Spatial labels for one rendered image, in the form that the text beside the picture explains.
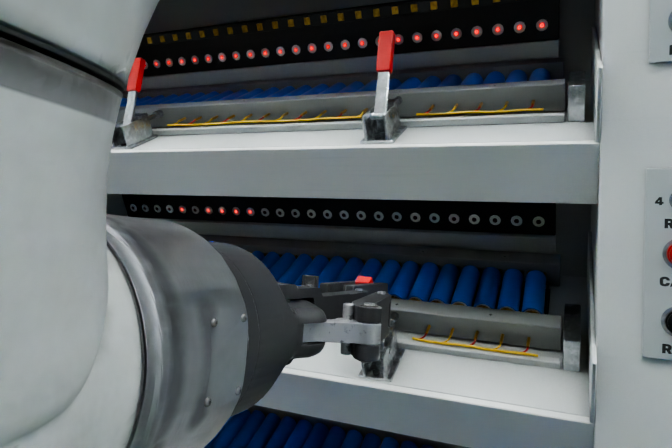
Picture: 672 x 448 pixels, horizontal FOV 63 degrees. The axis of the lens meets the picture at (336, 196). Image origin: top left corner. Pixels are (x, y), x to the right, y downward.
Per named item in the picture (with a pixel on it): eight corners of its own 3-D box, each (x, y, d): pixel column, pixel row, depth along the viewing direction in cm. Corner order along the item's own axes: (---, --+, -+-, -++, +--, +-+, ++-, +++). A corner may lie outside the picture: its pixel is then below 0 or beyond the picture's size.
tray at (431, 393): (592, 473, 39) (596, 364, 35) (9, 356, 63) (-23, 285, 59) (588, 310, 55) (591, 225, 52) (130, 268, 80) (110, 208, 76)
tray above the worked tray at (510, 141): (598, 204, 38) (605, -6, 33) (7, 192, 62) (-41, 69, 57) (592, 122, 55) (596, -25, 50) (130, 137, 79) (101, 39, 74)
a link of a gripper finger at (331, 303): (255, 282, 26) (279, 284, 26) (355, 278, 36) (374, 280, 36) (248, 364, 26) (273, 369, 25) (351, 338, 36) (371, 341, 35)
